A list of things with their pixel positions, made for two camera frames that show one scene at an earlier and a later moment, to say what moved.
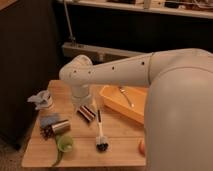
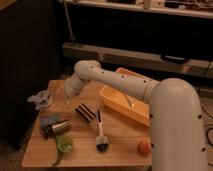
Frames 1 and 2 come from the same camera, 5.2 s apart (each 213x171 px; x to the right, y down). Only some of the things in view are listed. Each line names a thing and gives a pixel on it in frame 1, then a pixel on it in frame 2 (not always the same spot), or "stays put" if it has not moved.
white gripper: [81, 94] -> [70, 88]
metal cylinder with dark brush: [49, 131] stays put
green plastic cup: [64, 143] stays put
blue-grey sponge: [48, 120] stays put
